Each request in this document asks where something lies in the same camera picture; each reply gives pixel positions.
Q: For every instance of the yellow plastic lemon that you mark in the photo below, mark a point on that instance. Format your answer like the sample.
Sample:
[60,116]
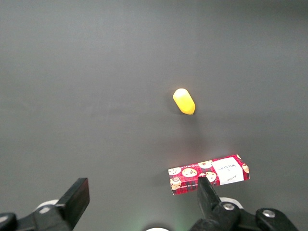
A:
[184,102]

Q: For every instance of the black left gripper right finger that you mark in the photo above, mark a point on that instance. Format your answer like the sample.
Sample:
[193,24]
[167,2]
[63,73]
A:
[208,204]

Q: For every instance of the red tartan cookie box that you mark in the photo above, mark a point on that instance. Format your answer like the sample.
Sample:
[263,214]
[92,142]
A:
[190,179]

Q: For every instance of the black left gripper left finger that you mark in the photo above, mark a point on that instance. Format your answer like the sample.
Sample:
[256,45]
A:
[74,197]

